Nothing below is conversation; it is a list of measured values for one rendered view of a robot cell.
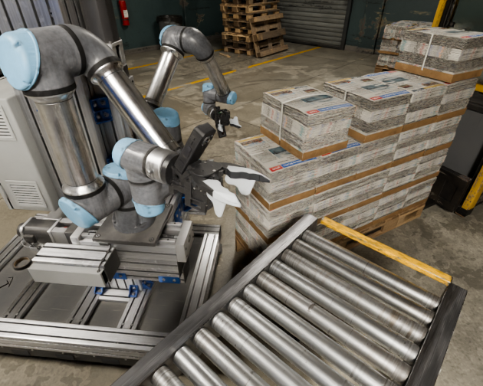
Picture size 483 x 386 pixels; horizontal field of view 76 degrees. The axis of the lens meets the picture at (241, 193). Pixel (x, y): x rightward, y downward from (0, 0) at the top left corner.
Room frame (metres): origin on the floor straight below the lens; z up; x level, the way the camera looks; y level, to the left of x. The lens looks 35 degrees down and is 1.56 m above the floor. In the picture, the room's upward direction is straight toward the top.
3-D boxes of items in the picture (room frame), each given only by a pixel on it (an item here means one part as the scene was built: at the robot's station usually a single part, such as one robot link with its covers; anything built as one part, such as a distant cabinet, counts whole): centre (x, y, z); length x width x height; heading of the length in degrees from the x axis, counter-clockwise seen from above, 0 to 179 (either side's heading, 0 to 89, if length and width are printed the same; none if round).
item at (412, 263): (0.75, -0.46, 0.81); 0.43 x 0.03 x 0.02; 48
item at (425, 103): (1.85, -0.93, 0.95); 0.38 x 0.29 x 0.23; 29
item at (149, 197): (0.65, 0.22, 1.12); 0.11 x 0.08 x 0.11; 149
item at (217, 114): (1.73, 0.12, 0.88); 0.12 x 0.08 x 0.09; 28
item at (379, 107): (1.71, -0.68, 0.95); 0.38 x 0.29 x 0.23; 28
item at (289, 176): (1.64, -0.55, 0.42); 1.17 x 0.39 x 0.83; 119
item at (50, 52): (0.77, 0.46, 1.19); 0.15 x 0.12 x 0.55; 149
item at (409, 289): (0.70, -0.40, 0.77); 0.47 x 0.05 x 0.05; 48
